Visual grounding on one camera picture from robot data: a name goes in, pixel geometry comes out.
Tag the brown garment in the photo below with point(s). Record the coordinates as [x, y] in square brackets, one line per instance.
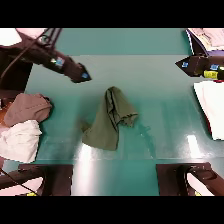
[28, 108]

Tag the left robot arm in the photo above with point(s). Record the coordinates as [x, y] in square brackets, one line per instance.
[40, 55]

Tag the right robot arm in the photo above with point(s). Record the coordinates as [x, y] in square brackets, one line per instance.
[210, 65]

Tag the white garment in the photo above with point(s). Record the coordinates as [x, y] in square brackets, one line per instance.
[213, 106]
[20, 141]

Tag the green T-shirt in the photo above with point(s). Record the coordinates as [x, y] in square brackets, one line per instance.
[108, 123]

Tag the heap of clothes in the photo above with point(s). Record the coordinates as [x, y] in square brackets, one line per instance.
[208, 36]

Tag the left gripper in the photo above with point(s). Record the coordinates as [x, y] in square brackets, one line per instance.
[80, 73]

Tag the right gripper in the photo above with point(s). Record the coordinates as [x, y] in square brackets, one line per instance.
[188, 65]

